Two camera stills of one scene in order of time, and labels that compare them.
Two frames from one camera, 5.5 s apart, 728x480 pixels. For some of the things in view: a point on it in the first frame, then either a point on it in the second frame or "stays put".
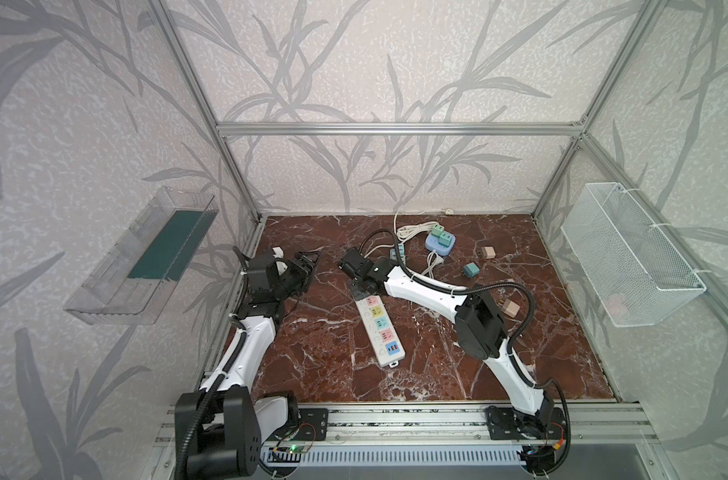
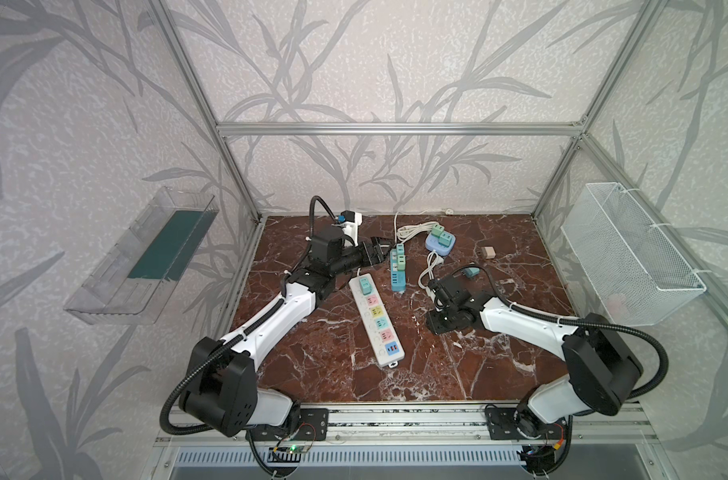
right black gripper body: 352,264 -> 439,321
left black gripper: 295,271 -> 367,253
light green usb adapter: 437,230 stays put
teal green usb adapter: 445,238 stays put
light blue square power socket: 432,244 stays put
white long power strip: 380,331 stays put
